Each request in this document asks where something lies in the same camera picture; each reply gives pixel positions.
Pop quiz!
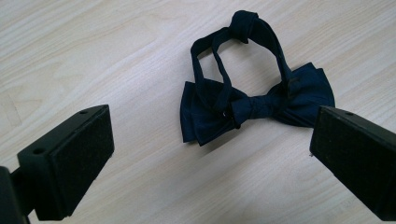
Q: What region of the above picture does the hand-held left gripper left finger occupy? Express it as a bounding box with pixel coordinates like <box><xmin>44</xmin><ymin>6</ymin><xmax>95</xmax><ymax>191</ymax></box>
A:
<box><xmin>9</xmin><ymin>104</ymin><xmax>116</xmax><ymax>221</ymax></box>

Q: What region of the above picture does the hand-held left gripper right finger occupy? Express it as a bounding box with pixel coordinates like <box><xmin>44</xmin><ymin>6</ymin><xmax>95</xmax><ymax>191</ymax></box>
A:
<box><xmin>309</xmin><ymin>105</ymin><xmax>396</xmax><ymax>222</ymax></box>

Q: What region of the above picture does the navy blue bow tie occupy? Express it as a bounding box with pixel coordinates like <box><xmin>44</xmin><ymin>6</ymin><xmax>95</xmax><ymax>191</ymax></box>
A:
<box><xmin>179</xmin><ymin>9</ymin><xmax>336</xmax><ymax>147</ymax></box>

